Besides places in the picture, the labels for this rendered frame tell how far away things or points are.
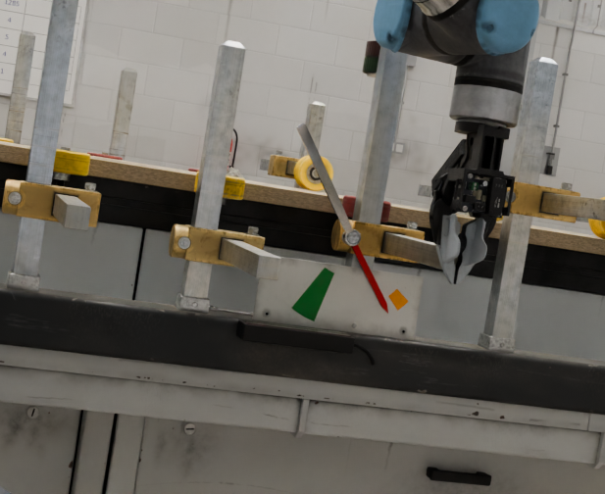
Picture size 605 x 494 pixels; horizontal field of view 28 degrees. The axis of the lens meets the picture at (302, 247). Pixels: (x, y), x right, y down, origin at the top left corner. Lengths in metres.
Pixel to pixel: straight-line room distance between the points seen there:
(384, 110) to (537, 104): 0.25
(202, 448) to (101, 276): 0.35
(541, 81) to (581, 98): 7.85
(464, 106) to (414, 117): 7.75
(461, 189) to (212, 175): 0.42
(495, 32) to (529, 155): 0.59
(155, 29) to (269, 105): 0.99
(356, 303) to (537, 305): 0.47
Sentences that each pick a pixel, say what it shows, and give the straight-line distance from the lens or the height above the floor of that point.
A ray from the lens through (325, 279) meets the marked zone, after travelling 1.87.
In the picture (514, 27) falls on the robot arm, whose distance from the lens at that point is 1.44.
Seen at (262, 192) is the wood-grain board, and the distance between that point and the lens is 2.04.
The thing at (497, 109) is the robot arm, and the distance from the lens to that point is 1.60.
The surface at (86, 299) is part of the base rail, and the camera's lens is 1.80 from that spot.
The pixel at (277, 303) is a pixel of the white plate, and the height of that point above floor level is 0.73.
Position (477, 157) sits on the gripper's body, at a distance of 1.59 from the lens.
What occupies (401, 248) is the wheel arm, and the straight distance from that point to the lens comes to 1.81.
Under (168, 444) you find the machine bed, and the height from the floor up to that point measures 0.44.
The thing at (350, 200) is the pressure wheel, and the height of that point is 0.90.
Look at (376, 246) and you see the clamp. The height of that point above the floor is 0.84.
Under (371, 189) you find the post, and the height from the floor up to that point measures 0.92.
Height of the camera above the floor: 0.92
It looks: 3 degrees down
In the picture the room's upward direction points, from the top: 9 degrees clockwise
